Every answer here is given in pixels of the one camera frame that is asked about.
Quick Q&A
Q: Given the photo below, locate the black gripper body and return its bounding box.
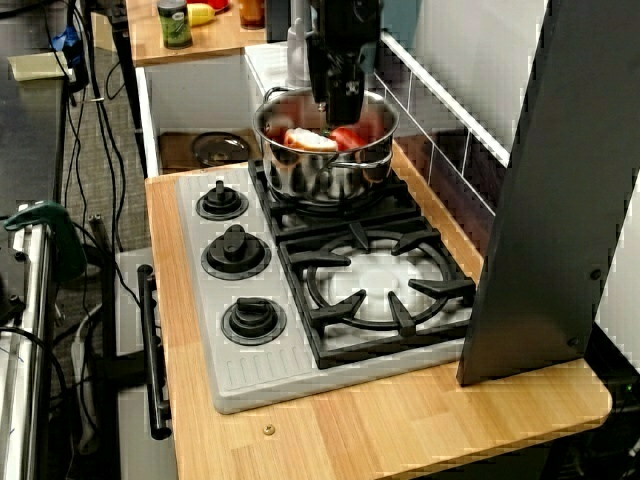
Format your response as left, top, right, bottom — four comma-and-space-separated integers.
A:
305, 0, 382, 69

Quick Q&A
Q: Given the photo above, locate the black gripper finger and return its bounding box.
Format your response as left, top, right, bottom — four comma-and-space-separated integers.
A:
305, 48, 330, 105
324, 62, 367, 126

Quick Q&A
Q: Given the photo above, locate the stainless steel pot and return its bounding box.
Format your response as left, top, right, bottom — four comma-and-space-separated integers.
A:
251, 85, 401, 205

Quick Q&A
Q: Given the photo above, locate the grey toy faucet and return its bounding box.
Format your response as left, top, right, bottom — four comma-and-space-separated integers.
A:
285, 0, 314, 90

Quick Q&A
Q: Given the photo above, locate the pale toy food piece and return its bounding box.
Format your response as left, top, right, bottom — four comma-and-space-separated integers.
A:
282, 126, 341, 153

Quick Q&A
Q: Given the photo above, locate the black box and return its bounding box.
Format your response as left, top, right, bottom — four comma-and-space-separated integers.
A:
264, 0, 292, 44

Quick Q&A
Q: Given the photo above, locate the amber jar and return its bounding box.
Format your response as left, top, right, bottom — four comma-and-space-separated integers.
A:
237, 0, 266, 30

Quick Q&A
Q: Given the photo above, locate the wooden side table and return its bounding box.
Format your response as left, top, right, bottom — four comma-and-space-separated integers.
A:
124, 0, 269, 66

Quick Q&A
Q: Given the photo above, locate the black burner grate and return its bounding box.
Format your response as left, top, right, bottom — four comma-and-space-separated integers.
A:
248, 154, 441, 241
277, 222, 477, 371

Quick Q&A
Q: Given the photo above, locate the glass pot lid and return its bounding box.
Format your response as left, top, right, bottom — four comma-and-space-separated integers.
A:
191, 130, 251, 169

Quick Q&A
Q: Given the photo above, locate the dark tile backsplash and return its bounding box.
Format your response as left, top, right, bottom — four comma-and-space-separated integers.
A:
372, 37, 511, 261

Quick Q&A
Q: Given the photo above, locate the yellow toy fruit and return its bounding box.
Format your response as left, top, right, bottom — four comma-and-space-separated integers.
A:
185, 2, 217, 29

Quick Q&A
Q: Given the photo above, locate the green spice can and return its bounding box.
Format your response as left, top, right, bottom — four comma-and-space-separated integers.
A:
156, 0, 194, 50

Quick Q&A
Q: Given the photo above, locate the black metal leg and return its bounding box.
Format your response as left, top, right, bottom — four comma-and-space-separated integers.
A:
107, 14, 150, 179

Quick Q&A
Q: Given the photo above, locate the large black stove knob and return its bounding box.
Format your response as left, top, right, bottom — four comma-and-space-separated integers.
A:
200, 224, 274, 281

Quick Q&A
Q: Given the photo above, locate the blue tape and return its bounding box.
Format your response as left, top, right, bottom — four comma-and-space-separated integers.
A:
49, 25, 84, 57

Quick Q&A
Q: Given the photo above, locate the yellow paper note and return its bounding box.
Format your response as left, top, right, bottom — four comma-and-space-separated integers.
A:
7, 51, 69, 82

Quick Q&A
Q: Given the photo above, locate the grey stove top plate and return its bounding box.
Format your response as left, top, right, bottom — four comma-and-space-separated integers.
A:
173, 167, 474, 415

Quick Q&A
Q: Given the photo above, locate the white oven cabinet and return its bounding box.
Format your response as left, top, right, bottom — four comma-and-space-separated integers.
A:
115, 247, 179, 480

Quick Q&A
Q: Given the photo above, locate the green clamp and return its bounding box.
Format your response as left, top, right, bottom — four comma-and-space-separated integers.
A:
3, 200, 89, 282

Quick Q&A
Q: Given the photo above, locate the wooden countertop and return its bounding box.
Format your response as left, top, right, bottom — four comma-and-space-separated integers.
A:
144, 144, 614, 480

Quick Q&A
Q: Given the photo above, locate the black cable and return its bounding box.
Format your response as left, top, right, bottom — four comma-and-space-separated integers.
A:
69, 0, 127, 254
62, 69, 86, 214

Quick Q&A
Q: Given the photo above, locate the black oven door handle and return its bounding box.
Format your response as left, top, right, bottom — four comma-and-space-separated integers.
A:
137, 264, 174, 441

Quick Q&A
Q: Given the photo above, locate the aluminium frame rail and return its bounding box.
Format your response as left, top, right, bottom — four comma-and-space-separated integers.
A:
0, 219, 54, 480

